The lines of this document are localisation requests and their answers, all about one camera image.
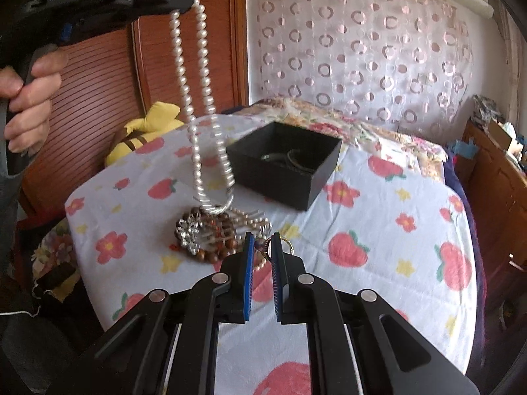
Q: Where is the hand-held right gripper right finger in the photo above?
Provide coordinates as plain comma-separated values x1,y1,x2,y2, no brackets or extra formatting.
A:
271,232,480,395

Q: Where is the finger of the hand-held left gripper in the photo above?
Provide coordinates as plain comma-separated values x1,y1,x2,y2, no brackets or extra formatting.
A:
132,0,196,19

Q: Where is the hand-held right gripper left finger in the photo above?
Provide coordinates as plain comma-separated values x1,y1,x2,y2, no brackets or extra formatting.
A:
83,232,256,395

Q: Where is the white pearl necklace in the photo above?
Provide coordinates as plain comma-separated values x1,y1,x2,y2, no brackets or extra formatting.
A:
170,0,236,215

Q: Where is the black jewelry box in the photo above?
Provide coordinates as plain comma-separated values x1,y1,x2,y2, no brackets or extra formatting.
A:
226,121,343,211

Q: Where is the person's left hand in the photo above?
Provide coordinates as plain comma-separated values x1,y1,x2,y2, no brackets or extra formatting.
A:
0,48,69,154

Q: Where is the pile of hair pins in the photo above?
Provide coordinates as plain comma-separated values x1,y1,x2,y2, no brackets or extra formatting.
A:
206,208,272,248

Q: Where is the silver crystal brooch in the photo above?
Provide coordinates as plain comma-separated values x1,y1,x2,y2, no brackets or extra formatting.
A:
175,211,208,256

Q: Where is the wooden wardrobe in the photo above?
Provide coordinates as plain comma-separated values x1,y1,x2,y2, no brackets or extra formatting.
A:
18,0,250,217

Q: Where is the strawberry print blanket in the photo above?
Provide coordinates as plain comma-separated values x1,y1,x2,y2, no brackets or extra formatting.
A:
65,113,478,395

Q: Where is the silver bangle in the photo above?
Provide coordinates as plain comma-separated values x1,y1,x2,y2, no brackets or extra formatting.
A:
263,150,319,173

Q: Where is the yellow plush toy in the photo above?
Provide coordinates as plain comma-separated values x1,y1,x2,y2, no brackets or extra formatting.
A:
104,101,184,168

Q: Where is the circle pattern lace curtain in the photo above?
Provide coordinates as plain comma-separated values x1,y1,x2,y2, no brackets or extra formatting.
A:
247,0,474,132

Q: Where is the wooden side cabinet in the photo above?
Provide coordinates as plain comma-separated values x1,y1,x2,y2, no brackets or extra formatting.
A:
451,119,527,317

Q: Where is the cardboard box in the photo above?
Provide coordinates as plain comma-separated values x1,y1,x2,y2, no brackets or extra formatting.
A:
486,118,525,157

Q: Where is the gold ring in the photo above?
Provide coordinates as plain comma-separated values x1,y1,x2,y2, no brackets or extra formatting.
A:
263,236,295,258

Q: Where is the brown wooden bead bracelet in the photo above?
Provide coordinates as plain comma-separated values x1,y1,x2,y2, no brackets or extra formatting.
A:
181,210,268,265

